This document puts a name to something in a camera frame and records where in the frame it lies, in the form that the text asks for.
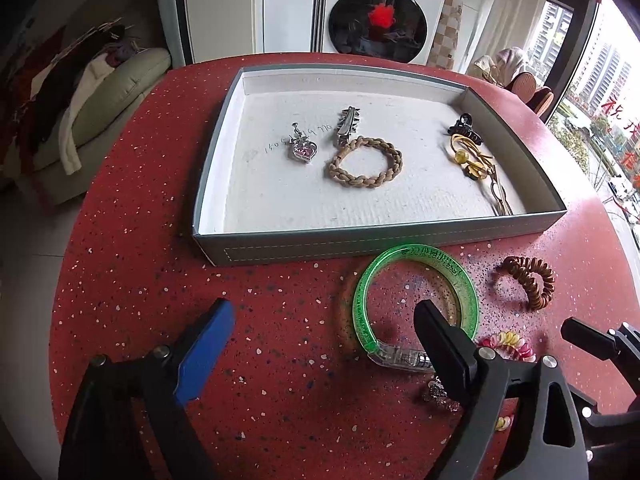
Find purple crystal charm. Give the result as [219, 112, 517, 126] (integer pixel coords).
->
[421, 379, 461, 415]

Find white washing machine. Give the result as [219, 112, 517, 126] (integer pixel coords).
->
[263, 0, 449, 66]

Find pale green sofa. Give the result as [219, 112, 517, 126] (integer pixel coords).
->
[2, 47, 173, 206]

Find beige cloth on chair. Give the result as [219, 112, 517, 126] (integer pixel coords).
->
[467, 46, 531, 92]

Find red window decals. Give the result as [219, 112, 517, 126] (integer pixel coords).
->
[597, 95, 640, 186]

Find silver spiked hair clip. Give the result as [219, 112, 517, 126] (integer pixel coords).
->
[334, 106, 362, 147]

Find checkered hanging towel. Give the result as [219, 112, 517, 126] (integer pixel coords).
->
[427, 0, 463, 68]

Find gold looped hair clip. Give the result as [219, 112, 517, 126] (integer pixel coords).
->
[482, 162, 515, 217]

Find green translucent bangle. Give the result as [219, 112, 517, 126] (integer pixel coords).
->
[352, 244, 479, 373]

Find pink yellow beaded bracelet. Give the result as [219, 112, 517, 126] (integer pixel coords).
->
[477, 331, 537, 433]

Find silver heart pendant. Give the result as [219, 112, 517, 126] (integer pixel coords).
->
[286, 122, 320, 162]

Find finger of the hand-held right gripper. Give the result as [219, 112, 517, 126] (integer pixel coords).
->
[561, 317, 640, 386]

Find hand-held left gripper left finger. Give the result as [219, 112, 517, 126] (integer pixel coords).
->
[59, 299, 236, 480]

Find red handled mop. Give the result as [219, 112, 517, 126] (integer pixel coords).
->
[292, 0, 331, 53]

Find black claw hair clip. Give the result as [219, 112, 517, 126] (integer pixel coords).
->
[447, 112, 485, 147]

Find brown chair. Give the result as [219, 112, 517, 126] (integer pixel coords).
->
[507, 71, 537, 103]
[527, 86, 555, 118]

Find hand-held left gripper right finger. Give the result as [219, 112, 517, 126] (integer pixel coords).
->
[414, 300, 589, 480]

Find grey shallow tray box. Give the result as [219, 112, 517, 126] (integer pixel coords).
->
[192, 63, 568, 267]

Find pile of clothes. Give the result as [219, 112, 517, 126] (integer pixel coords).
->
[0, 17, 146, 176]

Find yellow flower hair tie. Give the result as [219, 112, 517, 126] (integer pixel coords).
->
[446, 134, 496, 181]

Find tan braided bracelet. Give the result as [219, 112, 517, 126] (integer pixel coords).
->
[328, 136, 403, 191]

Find brown spiral hair tie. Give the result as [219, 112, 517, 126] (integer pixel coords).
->
[492, 256, 557, 311]

